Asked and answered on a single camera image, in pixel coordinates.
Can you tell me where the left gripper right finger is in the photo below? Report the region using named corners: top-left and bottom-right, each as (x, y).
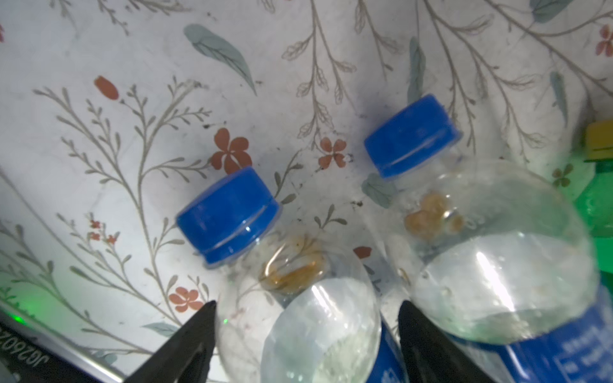
top-left (398, 300), bottom-right (494, 383)

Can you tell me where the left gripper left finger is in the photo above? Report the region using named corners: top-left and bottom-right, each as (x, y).
top-left (125, 301), bottom-right (216, 383)

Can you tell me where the clear bottle blue cap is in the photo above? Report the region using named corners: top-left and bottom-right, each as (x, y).
top-left (364, 95), bottom-right (612, 382)
top-left (177, 168), bottom-right (409, 382)

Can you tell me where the teal calculator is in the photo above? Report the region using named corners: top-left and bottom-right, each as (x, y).
top-left (1, 303), bottom-right (125, 382)

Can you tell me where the green bottle upper left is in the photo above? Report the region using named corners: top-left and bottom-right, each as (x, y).
top-left (575, 121), bottom-right (612, 288)

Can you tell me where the floral patterned table mat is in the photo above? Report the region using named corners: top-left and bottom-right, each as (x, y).
top-left (1, 1), bottom-right (612, 376)

